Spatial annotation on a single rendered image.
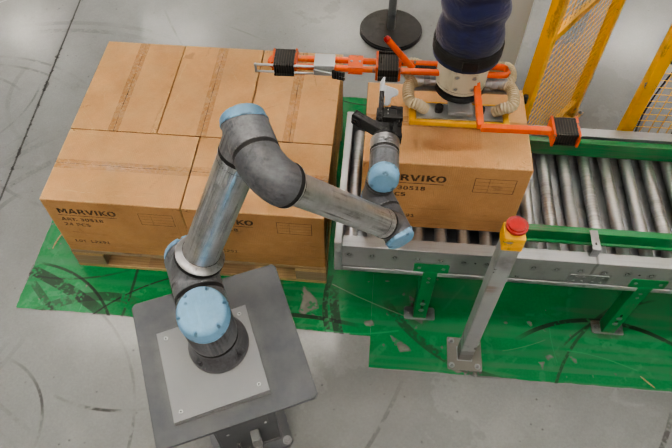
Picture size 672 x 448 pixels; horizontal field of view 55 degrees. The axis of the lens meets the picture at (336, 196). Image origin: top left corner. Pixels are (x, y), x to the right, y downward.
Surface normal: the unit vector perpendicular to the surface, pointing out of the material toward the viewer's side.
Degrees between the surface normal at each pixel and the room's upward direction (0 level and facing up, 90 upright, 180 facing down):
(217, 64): 0
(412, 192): 90
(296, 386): 0
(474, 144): 0
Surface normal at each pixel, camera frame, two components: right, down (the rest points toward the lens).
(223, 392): -0.04, -0.55
